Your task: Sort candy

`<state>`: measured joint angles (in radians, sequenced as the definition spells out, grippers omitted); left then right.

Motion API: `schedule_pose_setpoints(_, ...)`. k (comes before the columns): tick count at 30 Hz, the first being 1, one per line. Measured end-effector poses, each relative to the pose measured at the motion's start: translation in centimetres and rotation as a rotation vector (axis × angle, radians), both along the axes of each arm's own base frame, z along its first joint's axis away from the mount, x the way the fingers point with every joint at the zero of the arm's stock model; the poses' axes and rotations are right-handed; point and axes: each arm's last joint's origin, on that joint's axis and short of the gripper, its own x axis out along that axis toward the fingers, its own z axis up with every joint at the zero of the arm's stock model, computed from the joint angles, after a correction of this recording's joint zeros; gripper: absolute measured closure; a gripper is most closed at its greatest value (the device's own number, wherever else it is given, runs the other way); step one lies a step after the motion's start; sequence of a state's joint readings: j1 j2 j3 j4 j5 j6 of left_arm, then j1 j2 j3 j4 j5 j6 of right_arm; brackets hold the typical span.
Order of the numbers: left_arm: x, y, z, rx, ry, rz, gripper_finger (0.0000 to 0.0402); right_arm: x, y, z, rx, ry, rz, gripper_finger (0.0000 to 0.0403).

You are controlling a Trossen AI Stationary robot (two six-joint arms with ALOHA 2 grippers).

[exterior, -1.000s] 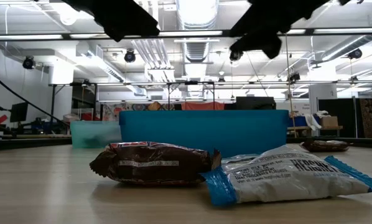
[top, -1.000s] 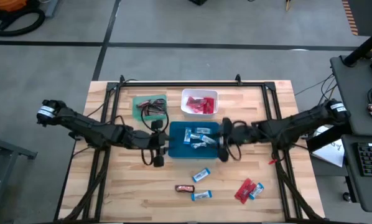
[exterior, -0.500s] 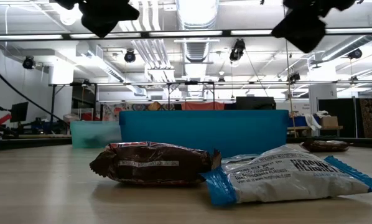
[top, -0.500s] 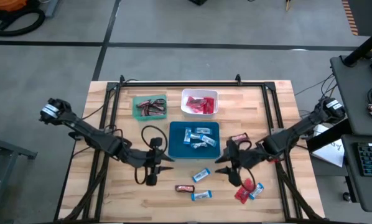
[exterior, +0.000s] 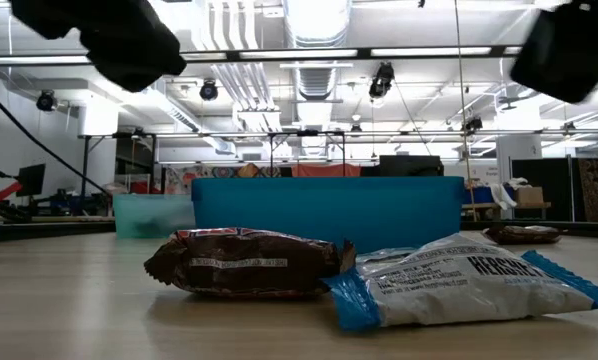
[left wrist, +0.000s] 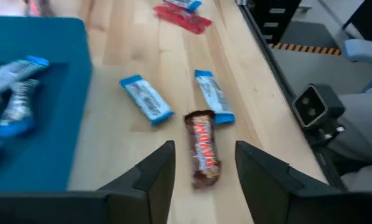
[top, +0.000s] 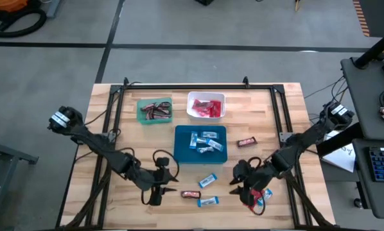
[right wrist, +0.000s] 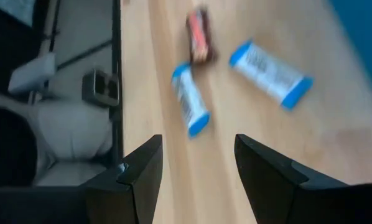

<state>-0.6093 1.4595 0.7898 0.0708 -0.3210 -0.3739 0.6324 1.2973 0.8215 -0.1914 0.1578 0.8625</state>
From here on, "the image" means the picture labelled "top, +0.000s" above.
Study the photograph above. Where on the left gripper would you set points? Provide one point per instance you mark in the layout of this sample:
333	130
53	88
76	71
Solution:
156	179

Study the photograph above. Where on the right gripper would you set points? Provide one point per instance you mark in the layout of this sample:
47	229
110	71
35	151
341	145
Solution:
257	179

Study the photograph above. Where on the white blue Hershey's candy bar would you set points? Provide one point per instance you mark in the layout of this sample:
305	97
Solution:
215	145
207	180
193	140
209	134
267	193
208	201
201	140
205	149

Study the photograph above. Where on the red candy bar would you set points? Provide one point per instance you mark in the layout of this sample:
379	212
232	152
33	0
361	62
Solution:
208	104
197	106
216	108
257	195

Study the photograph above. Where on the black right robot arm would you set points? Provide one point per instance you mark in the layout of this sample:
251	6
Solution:
302	138

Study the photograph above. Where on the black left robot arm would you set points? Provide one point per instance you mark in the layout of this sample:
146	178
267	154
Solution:
89	136

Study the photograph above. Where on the blue plastic bin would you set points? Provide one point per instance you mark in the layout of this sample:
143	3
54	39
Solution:
182	154

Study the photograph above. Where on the green plastic bin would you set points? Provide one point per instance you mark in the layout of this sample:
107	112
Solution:
140	120

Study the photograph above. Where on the white plastic bin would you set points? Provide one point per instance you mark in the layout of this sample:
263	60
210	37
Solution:
206	95

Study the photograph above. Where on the white paper sheet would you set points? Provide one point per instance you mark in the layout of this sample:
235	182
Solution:
343	158

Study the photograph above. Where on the black diagonal pole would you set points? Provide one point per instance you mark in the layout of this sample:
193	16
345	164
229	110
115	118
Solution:
375	49
339	140

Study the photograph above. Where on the black caster wheel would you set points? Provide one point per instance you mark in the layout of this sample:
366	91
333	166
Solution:
358	203

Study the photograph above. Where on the grey desk with keyboard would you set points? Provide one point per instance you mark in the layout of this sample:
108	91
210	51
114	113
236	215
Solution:
365	199

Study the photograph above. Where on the grey metal side table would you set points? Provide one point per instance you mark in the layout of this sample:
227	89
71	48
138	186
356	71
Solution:
15	154

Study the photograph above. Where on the wooden stick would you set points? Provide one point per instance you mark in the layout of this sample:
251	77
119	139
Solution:
297	4

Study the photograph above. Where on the grey metal leg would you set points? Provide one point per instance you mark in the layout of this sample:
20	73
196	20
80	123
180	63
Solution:
53	8

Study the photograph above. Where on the black mat orange striped edge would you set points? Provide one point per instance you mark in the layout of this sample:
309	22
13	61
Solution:
381	19

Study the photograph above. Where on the orange shop vacuum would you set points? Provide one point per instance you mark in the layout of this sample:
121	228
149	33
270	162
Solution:
10	4

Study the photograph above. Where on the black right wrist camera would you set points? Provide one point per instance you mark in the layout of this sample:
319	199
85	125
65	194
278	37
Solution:
241	167

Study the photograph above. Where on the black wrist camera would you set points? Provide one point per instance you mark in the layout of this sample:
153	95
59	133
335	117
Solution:
241	167
162	162

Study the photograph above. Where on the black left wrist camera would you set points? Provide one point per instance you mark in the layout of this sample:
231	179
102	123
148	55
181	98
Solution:
162	162

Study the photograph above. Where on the black aluminium table frame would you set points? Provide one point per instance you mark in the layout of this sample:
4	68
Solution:
198	87

